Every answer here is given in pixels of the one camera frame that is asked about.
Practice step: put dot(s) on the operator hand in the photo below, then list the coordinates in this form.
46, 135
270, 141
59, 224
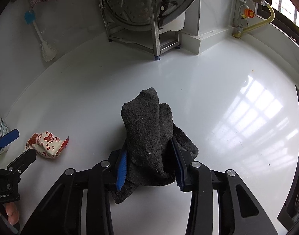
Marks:
12, 213

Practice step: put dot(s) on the white bottle brush blue handle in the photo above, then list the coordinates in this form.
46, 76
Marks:
48, 53

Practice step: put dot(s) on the perforated steel steamer tray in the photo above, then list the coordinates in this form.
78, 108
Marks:
159, 0

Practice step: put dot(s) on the stainless steel dish rack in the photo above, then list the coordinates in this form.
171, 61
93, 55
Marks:
114, 27

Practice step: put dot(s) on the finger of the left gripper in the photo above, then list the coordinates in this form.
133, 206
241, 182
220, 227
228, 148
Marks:
9, 137
21, 163

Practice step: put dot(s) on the gas valve with orange knob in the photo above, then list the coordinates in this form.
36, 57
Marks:
243, 14

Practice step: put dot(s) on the black terry cloth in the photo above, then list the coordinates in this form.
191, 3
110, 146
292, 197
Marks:
149, 127

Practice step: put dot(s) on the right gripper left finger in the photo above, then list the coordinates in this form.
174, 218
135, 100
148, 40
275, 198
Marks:
59, 212

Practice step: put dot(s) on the red white snack bag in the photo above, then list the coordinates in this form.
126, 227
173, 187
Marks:
46, 144

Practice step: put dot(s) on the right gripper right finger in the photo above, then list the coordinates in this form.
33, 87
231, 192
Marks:
239, 211

